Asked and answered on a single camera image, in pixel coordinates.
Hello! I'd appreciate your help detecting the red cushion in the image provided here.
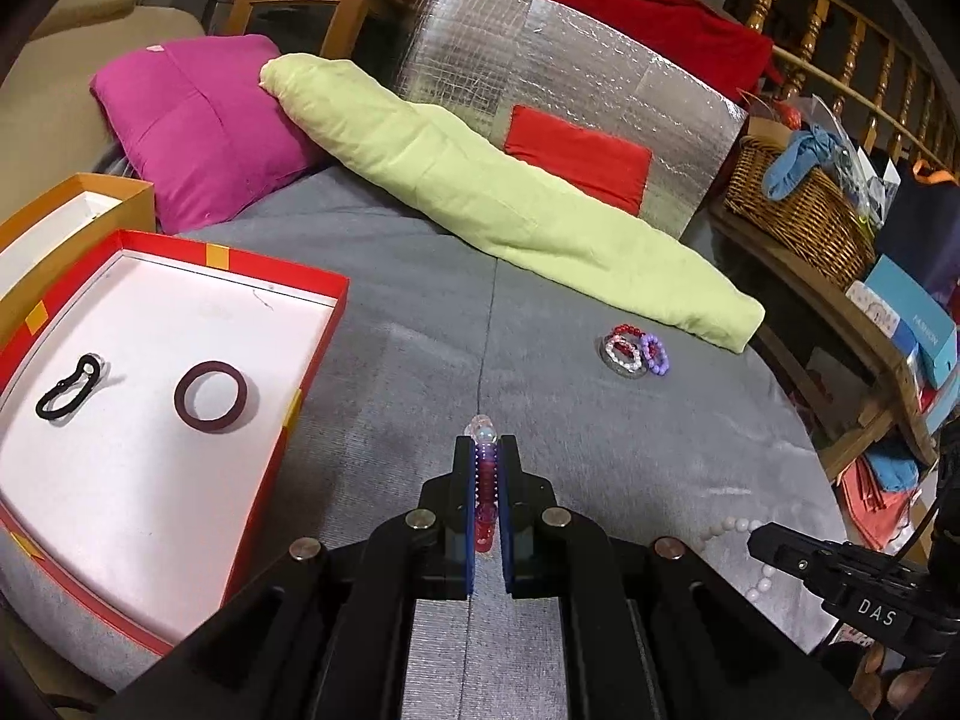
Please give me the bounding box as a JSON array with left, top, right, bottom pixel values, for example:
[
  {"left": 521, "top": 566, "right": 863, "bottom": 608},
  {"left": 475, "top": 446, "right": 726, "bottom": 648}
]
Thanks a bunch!
[{"left": 504, "top": 106, "right": 653, "bottom": 215}]

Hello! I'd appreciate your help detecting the beige sofa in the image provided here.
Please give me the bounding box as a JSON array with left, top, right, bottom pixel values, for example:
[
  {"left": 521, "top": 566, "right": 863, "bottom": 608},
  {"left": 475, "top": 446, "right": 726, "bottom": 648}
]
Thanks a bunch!
[{"left": 0, "top": 0, "right": 207, "bottom": 226}]

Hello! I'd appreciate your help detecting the red cardboard box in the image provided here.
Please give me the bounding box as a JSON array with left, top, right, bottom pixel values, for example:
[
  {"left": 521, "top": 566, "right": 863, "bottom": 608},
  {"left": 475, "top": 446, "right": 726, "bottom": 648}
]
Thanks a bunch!
[{"left": 0, "top": 230, "right": 351, "bottom": 657}]

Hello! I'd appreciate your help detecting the silver foil insulation board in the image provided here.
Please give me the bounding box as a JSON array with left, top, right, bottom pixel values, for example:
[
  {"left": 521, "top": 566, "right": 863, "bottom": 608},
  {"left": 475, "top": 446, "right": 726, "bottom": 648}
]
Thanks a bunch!
[{"left": 390, "top": 0, "right": 751, "bottom": 241}]

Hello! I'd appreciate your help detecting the red cloth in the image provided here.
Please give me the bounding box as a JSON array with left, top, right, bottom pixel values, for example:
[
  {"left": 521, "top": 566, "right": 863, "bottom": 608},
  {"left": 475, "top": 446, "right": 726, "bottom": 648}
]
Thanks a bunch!
[{"left": 510, "top": 0, "right": 785, "bottom": 102}]

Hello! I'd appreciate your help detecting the pink purple clear bead bracelet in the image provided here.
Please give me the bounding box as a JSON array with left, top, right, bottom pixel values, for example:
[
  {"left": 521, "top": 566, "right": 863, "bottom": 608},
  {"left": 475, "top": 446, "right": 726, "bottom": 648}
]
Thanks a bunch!
[{"left": 467, "top": 415, "right": 500, "bottom": 552}]

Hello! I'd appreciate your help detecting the black hair tie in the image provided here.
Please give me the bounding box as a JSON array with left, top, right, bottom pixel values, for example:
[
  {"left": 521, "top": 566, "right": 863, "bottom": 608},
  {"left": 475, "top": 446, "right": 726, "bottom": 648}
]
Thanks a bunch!
[{"left": 35, "top": 352, "right": 104, "bottom": 422}]

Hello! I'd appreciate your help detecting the light blue box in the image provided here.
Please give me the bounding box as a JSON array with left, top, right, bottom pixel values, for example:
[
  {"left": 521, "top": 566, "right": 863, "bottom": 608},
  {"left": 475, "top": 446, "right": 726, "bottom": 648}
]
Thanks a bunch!
[{"left": 862, "top": 255, "right": 960, "bottom": 391}]

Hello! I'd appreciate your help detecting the wooden bench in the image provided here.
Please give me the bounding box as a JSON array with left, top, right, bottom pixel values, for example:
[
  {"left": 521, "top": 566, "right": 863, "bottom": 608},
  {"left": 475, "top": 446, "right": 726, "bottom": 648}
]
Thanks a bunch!
[{"left": 709, "top": 202, "right": 942, "bottom": 481}]

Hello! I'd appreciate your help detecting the light green pillow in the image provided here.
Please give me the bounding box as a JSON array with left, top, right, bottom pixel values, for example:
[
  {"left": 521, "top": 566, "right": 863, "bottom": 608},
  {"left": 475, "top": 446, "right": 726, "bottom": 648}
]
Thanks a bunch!
[{"left": 259, "top": 52, "right": 766, "bottom": 352}]

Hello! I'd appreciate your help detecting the grey blanket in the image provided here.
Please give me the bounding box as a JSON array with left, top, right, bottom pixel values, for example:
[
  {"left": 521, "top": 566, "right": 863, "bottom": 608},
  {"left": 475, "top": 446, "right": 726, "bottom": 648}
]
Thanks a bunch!
[{"left": 0, "top": 161, "right": 860, "bottom": 720}]

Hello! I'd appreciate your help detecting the orange cardboard box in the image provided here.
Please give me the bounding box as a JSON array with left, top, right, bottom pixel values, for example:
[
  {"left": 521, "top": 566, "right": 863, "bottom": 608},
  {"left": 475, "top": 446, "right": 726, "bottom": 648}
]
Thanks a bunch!
[{"left": 0, "top": 172, "right": 157, "bottom": 350}]

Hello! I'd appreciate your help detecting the coral cloth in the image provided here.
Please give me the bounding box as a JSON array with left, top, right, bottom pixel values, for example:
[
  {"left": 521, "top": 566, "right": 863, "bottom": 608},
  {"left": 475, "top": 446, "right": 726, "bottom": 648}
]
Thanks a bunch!
[{"left": 836, "top": 457, "right": 925, "bottom": 550}]

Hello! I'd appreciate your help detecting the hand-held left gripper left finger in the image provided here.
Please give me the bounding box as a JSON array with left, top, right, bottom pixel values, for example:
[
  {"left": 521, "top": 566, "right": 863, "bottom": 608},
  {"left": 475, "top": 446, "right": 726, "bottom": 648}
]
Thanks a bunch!
[{"left": 97, "top": 433, "right": 479, "bottom": 720}]

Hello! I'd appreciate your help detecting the maroon ring bangle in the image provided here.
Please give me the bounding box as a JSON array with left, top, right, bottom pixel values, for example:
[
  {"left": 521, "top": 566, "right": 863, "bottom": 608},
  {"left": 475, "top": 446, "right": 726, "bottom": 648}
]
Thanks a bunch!
[{"left": 174, "top": 361, "right": 249, "bottom": 436}]

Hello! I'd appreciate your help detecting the dark blue bag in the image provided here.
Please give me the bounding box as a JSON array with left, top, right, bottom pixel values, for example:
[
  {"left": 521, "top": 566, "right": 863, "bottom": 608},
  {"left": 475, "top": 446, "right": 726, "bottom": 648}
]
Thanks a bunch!
[{"left": 874, "top": 165, "right": 960, "bottom": 308}]

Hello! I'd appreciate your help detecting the blue cloth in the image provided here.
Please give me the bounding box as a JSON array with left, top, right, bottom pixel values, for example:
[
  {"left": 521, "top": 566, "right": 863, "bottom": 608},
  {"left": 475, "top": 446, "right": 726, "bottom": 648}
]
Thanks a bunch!
[{"left": 763, "top": 127, "right": 841, "bottom": 202}]

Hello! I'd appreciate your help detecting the white bead bracelet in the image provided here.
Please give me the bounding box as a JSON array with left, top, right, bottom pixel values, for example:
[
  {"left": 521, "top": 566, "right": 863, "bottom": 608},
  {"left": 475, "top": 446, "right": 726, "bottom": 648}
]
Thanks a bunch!
[{"left": 694, "top": 516, "right": 777, "bottom": 601}]

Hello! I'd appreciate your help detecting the wicker basket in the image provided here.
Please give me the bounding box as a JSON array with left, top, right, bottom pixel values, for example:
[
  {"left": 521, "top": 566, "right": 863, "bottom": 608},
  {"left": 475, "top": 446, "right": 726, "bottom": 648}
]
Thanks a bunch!
[{"left": 724, "top": 116, "right": 878, "bottom": 290}]

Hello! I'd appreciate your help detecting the wooden railing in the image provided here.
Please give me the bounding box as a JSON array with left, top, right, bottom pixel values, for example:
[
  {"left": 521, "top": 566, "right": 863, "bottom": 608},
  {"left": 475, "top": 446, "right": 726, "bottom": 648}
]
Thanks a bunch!
[{"left": 420, "top": 0, "right": 960, "bottom": 173}]

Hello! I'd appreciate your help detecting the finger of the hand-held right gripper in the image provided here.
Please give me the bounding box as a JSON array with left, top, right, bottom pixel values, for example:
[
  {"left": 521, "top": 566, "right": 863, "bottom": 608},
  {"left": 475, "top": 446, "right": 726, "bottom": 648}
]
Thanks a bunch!
[{"left": 748, "top": 521, "right": 922, "bottom": 644}]

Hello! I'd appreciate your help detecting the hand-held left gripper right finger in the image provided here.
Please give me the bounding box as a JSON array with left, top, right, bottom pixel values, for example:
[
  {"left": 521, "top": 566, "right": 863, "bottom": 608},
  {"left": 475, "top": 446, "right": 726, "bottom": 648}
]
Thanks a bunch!
[{"left": 498, "top": 433, "right": 871, "bottom": 720}]

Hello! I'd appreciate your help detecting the person's right hand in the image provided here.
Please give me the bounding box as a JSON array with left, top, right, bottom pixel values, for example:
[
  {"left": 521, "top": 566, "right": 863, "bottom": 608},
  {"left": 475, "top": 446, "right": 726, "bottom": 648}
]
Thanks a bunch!
[{"left": 851, "top": 643, "right": 942, "bottom": 720}]

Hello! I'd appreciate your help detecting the magenta pillow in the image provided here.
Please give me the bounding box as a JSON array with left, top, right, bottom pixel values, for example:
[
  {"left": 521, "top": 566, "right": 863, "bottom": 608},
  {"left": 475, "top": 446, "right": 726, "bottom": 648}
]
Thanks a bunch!
[{"left": 90, "top": 34, "right": 327, "bottom": 235}]

